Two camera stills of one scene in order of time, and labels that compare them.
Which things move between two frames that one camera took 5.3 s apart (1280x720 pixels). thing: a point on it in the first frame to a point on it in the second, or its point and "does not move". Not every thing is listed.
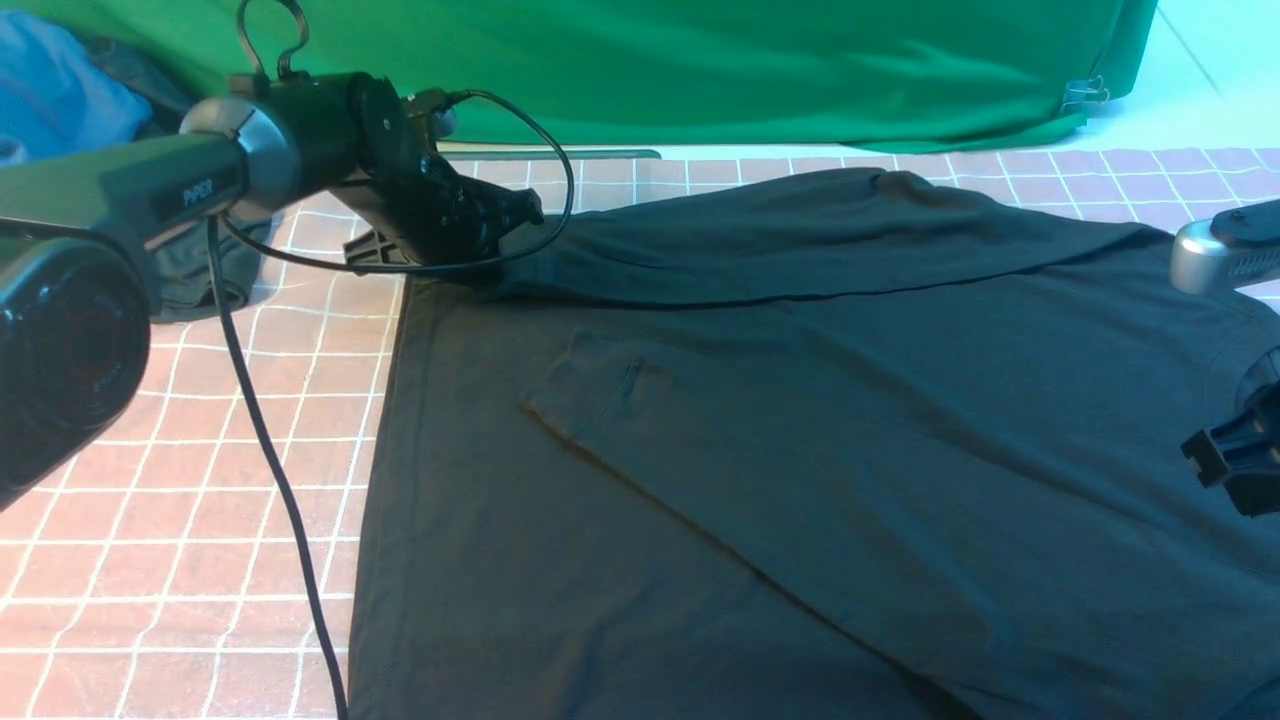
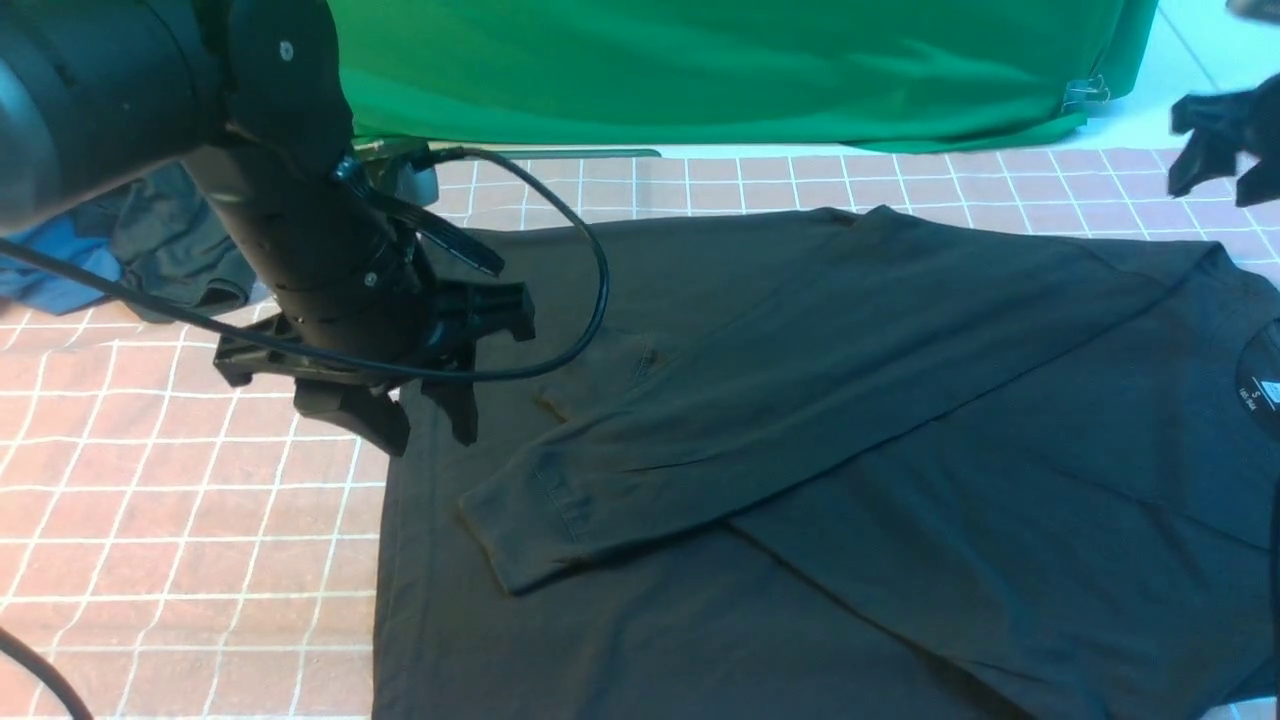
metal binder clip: x=1080 y=93 does not move
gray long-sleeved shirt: x=819 y=444 does not move
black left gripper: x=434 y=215 to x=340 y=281
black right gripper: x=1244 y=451 to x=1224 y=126
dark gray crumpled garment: x=186 y=282 does not move
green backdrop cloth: x=654 y=74 does not move
